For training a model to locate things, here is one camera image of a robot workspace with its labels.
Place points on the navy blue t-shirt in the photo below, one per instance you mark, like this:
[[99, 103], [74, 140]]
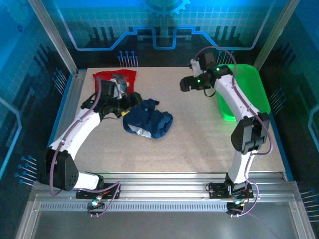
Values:
[[149, 119]]

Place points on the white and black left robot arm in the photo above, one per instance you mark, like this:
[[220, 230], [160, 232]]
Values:
[[82, 127]]

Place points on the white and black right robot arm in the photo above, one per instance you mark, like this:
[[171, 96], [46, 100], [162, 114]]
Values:
[[234, 97]]

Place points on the red printed t-shirt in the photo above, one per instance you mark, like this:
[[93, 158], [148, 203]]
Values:
[[104, 74]]

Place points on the green plastic basket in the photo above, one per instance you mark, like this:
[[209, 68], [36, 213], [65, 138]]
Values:
[[251, 84]]

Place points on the small LED connector board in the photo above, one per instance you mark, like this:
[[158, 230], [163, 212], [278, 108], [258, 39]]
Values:
[[236, 203], [96, 203]]

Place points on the table side rail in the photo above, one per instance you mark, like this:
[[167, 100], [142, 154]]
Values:
[[71, 99], [282, 149]]

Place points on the aluminium corner post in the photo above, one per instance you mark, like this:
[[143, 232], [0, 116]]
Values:
[[274, 35], [54, 37]]

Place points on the aluminium frame rail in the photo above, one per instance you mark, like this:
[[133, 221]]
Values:
[[162, 186]]

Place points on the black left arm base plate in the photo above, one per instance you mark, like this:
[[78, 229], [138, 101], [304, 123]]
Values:
[[82, 193]]

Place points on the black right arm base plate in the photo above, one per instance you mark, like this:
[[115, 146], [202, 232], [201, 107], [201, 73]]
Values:
[[216, 190]]

